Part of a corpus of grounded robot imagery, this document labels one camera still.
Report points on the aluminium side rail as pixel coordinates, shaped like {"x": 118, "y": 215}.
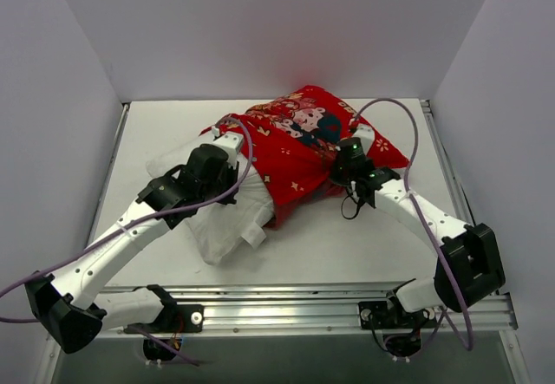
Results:
{"x": 98, "y": 150}
{"x": 455, "y": 188}

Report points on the red printed pillowcase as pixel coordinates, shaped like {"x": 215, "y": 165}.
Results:
{"x": 294, "y": 145}

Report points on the aluminium side rail right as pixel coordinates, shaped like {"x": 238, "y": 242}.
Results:
{"x": 455, "y": 188}

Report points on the aluminium front mounting rail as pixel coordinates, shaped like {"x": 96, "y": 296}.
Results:
{"x": 280, "y": 310}

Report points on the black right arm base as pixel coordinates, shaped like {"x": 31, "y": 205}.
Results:
{"x": 389, "y": 314}

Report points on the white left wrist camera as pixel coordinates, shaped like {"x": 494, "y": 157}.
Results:
{"x": 231, "y": 143}

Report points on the white pillow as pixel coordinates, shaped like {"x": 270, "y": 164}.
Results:
{"x": 219, "y": 229}

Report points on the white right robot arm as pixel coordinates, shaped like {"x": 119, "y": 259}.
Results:
{"x": 468, "y": 266}

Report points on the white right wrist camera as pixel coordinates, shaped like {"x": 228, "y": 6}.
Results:
{"x": 366, "y": 134}

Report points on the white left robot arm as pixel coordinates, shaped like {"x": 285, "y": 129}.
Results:
{"x": 69, "y": 302}

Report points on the aluminium side rail left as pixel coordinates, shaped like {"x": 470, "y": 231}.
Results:
{"x": 98, "y": 150}

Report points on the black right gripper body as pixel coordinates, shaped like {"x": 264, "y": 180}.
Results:
{"x": 340, "y": 173}

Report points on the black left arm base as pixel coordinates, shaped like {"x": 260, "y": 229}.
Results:
{"x": 186, "y": 318}

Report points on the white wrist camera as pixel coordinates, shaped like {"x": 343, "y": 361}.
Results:
{"x": 366, "y": 134}
{"x": 231, "y": 143}

